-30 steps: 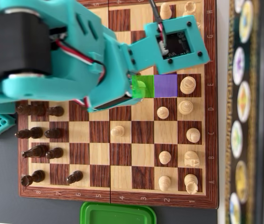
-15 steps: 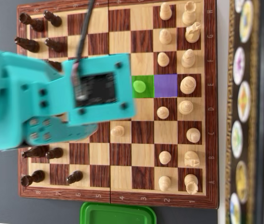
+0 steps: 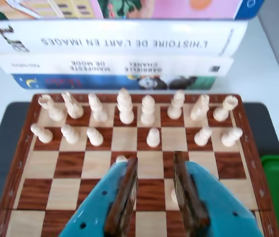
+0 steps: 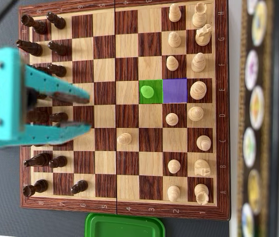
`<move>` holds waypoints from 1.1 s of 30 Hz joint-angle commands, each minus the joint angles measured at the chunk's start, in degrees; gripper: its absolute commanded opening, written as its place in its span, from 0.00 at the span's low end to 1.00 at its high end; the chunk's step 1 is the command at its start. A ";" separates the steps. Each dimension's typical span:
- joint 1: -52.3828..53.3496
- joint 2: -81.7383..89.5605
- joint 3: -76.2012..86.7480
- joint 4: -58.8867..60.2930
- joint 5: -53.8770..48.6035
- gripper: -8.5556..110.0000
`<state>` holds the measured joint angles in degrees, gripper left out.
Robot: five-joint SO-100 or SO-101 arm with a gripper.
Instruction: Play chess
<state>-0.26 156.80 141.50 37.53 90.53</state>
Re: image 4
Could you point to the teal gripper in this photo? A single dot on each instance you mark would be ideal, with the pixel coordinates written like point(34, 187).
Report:
point(55, 87)

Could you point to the light wooden pawn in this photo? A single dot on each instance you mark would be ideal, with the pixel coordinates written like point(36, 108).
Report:
point(174, 39)
point(172, 63)
point(147, 91)
point(173, 193)
point(171, 119)
point(124, 139)
point(173, 166)
point(174, 13)

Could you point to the dark wooden pawn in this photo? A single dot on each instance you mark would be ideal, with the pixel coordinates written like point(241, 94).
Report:
point(59, 49)
point(59, 117)
point(58, 162)
point(79, 187)
point(58, 69)
point(57, 22)

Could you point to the dark wooden queen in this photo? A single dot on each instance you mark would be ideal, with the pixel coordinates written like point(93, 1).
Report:
point(39, 116)

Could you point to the dark wooden bishop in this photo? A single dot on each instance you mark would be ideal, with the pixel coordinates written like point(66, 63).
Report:
point(41, 69)

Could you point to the dark wooden knight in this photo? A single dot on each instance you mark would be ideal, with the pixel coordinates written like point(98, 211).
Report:
point(39, 160)
point(31, 48)

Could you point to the wooden folding chessboard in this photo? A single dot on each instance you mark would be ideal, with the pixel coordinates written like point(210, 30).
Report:
point(104, 160)

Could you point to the dark wooden rook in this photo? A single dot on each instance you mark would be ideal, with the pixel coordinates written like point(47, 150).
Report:
point(35, 24)
point(35, 187)

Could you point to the grey textured mat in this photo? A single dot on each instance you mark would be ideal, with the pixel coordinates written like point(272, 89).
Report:
point(1, 197)

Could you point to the green plastic container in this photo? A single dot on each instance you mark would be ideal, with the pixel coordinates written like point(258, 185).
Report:
point(124, 227)

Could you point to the light wooden queen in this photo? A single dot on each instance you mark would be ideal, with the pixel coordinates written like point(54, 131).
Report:
point(195, 113)

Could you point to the light wooden king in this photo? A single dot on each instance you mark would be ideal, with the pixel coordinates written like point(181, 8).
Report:
point(198, 90)

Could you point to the light wooden bishop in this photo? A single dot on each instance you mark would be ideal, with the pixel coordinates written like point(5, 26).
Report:
point(203, 143)
point(198, 63)

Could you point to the light wooden knight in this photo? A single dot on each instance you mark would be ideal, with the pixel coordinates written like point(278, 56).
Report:
point(203, 37)
point(201, 168)

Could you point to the light wooden rook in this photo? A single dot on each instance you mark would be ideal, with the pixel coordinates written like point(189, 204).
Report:
point(199, 17)
point(201, 192)

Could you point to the black framed decorative panel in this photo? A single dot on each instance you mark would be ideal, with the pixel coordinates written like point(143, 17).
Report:
point(255, 108)

